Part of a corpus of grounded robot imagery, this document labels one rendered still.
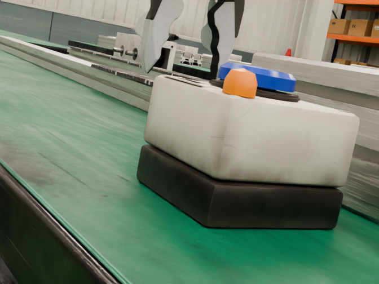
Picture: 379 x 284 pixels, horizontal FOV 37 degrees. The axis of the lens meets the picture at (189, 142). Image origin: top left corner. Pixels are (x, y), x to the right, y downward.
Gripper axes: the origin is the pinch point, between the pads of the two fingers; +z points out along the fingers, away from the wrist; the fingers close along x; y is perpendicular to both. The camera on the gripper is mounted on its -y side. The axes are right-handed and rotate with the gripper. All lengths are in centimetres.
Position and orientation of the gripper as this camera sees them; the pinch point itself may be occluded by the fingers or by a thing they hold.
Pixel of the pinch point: (185, 70)
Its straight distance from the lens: 62.8
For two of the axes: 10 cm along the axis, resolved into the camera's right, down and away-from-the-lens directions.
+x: -8.6, -0.9, -5.1
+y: -4.8, -2.2, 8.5
